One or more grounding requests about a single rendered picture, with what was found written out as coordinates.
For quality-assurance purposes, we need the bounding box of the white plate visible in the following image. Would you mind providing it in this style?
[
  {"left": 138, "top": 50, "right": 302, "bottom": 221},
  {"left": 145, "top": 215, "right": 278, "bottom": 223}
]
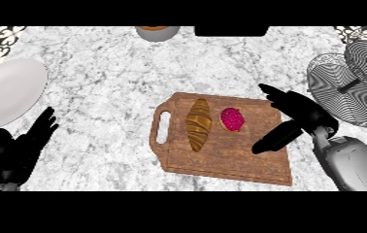
[{"left": 0, "top": 57, "right": 50, "bottom": 127}]

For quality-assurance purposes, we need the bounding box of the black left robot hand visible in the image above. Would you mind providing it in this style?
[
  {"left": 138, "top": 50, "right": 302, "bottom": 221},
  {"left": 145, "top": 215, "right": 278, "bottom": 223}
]
[{"left": 0, "top": 106, "right": 60, "bottom": 186}]

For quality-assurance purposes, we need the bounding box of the grey pot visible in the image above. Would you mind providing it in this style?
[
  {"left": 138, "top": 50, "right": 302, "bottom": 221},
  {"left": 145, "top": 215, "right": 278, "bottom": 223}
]
[{"left": 134, "top": 25, "right": 182, "bottom": 43}]

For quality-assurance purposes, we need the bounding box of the brown wooden cutting board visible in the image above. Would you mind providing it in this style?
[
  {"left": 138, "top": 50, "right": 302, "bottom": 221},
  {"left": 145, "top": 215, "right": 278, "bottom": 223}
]
[{"left": 147, "top": 91, "right": 293, "bottom": 187}]

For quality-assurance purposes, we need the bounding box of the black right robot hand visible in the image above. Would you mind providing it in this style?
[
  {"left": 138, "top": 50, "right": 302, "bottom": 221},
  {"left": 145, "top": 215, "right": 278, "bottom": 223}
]
[{"left": 250, "top": 83, "right": 340, "bottom": 155}]

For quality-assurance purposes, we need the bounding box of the wire tiered basket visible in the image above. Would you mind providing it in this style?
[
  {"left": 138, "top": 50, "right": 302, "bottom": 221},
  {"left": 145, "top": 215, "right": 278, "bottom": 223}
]
[{"left": 304, "top": 39, "right": 367, "bottom": 128}]

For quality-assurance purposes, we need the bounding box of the pink frosted cupcake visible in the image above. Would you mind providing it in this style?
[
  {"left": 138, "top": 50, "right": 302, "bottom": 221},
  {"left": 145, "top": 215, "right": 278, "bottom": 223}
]
[{"left": 219, "top": 107, "right": 246, "bottom": 133}]

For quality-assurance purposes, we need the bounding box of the black appliance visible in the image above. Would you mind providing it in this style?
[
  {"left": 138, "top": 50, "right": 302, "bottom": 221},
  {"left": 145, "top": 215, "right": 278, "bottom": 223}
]
[{"left": 192, "top": 25, "right": 271, "bottom": 38}]

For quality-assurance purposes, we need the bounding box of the brown croissant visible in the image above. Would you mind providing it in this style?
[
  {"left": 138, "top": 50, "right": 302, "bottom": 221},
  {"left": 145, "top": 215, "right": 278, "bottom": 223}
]
[{"left": 184, "top": 97, "right": 213, "bottom": 153}]

